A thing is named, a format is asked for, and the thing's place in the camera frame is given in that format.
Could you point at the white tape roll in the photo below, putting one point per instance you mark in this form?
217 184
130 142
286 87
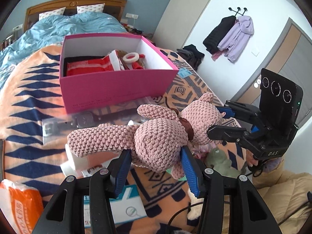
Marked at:
131 57

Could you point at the black hanging jacket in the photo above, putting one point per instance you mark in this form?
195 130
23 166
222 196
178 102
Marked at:
218 33

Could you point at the wooden bed headboard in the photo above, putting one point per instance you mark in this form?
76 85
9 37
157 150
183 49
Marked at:
112 7

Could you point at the nightstand clutter left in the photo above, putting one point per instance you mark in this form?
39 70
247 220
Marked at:
12 37

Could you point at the right patterned white pillow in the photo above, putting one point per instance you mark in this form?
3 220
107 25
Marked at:
90 8

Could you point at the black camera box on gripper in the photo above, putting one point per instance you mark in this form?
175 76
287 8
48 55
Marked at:
280 100

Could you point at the blue white paper card box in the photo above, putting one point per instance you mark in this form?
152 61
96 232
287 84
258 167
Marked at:
128 206

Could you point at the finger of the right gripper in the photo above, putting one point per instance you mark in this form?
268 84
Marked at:
242 112
226 133

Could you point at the white plastic bottle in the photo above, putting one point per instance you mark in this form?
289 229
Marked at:
68 170

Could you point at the pink crochet plush bunny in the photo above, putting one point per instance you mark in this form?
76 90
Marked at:
156 143

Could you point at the green plush toy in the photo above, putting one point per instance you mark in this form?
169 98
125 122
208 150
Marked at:
218 161

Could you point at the white wall socket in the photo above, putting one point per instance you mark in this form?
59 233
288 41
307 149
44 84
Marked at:
131 16

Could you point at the pink cardboard storage box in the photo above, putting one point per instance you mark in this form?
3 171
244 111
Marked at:
99 89

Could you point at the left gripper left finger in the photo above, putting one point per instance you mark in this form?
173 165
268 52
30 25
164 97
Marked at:
104 185

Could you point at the black cloth in box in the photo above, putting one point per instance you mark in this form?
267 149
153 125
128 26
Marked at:
85 65

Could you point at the red plastic toy pieces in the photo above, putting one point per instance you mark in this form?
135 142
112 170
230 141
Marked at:
137 63

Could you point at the orange navy patterned blanket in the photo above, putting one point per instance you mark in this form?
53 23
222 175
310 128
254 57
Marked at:
31 94

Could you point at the left patterned white pillow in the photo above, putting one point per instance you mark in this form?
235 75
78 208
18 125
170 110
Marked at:
59 11

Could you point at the yellow padded jacket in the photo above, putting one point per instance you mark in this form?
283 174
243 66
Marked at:
284 192

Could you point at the light blue floral duvet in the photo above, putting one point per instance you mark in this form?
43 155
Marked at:
52 30

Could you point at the orange white tissue pack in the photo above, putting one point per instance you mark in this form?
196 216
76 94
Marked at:
21 205

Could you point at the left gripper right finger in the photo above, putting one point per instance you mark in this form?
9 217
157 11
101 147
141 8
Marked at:
206 184

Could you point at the patterned white pillow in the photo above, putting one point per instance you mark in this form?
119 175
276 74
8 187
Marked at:
90 8
59 11

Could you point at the dark clothes pile on floor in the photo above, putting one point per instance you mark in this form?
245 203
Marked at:
191 55

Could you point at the black wall coat hook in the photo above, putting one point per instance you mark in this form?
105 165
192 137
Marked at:
238 11

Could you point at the white pink lotion bottle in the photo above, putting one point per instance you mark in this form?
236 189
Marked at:
89 161

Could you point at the lilac hanging hoodie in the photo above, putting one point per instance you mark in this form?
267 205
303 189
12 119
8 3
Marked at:
235 41

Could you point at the wristwatch in clear bag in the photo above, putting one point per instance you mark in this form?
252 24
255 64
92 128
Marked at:
120 114

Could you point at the red item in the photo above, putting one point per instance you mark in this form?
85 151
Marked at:
113 59

